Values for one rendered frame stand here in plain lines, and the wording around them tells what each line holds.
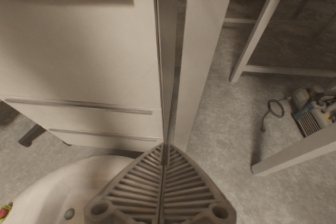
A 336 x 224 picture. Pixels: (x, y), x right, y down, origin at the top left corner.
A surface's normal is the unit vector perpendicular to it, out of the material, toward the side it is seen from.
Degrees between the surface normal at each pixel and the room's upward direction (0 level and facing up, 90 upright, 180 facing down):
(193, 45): 90
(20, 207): 0
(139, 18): 90
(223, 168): 0
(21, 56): 90
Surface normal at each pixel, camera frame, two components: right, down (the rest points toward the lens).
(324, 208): 0.00, -0.59
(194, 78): -0.11, 0.80
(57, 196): 0.94, -0.04
